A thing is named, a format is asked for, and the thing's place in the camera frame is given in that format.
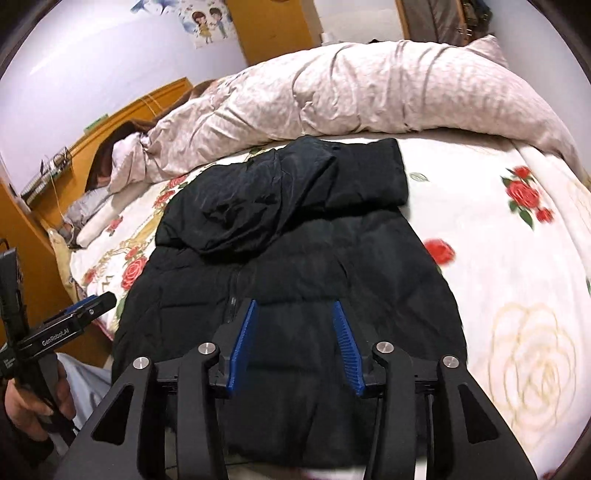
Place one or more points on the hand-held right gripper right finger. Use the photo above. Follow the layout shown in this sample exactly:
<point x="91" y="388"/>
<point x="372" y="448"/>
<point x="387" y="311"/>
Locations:
<point x="348" y="355"/>

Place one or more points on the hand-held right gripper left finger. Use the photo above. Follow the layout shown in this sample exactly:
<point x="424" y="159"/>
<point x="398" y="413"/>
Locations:
<point x="242" y="350"/>

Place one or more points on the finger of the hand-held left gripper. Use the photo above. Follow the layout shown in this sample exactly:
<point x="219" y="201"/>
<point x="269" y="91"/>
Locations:
<point x="101" y="302"/>

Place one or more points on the black hooded puffer jacket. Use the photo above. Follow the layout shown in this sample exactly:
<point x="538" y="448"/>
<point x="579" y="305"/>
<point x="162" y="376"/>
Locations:
<point x="300" y="258"/>

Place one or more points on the person's left forearm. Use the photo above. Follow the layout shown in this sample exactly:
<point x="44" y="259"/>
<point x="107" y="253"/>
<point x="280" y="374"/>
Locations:
<point x="14" y="447"/>

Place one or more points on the person's left hand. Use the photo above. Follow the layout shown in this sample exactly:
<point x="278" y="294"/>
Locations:
<point x="23" y="410"/>

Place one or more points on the cream cushion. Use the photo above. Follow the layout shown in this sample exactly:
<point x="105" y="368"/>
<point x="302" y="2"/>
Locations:
<point x="62" y="258"/>

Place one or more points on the white pillow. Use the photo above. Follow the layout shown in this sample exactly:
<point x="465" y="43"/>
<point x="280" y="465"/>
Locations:
<point x="99" y="226"/>

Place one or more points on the grey pillow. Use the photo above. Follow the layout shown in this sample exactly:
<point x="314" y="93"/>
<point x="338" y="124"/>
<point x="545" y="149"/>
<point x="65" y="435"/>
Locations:
<point x="87" y="205"/>

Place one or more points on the brown blanket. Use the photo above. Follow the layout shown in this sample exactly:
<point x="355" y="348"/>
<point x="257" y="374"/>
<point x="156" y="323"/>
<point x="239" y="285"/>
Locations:
<point x="104" y="157"/>

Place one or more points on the white floral bed sheet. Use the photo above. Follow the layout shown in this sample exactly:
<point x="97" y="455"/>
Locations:
<point x="485" y="286"/>

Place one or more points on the wooden headboard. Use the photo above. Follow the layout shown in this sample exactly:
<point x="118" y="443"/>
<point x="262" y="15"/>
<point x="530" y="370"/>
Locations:
<point x="152" y="99"/>

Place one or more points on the pink patterned duvet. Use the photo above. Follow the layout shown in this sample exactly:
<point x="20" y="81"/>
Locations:
<point x="369" y="92"/>

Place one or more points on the wooden wardrobe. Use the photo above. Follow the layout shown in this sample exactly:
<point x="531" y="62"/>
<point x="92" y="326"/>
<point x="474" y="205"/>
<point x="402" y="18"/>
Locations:
<point x="272" y="27"/>

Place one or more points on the grey fabric wardrobe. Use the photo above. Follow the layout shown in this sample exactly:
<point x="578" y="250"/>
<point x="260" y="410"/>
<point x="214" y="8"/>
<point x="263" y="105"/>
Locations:
<point x="434" y="21"/>

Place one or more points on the hanging bags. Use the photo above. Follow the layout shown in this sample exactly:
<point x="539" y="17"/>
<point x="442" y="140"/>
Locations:
<point x="475" y="18"/>

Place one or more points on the wall poster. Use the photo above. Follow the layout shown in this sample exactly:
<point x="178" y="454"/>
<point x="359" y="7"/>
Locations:
<point x="207" y="23"/>

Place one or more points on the wooden door frame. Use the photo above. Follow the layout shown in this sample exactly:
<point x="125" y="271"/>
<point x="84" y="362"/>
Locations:
<point x="402" y="18"/>

